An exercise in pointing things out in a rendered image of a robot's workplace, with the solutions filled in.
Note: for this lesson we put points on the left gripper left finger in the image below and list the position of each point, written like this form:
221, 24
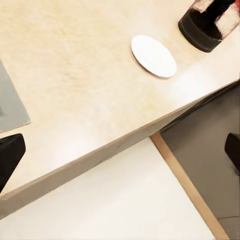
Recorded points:
12, 149

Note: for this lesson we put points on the cabinet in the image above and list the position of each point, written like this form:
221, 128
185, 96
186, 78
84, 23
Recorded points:
197, 140
32, 193

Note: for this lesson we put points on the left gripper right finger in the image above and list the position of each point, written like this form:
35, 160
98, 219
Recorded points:
232, 148

